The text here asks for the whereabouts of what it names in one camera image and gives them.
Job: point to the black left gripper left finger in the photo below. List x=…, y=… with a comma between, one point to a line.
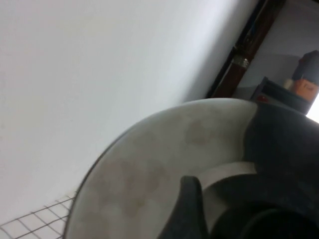
x=189, y=209

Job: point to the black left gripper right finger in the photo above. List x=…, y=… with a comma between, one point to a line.
x=286, y=154

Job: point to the stainless steel pot lid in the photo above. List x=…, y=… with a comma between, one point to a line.
x=149, y=174

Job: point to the dark grey cabinet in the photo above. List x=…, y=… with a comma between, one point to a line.
x=279, y=97

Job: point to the orange box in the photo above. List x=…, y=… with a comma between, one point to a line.
x=305, y=88

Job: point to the white cup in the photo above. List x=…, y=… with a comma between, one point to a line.
x=288, y=83

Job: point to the dark blue bag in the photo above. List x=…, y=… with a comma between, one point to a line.
x=307, y=64

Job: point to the dark brown door frame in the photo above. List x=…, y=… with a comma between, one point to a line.
x=244, y=44

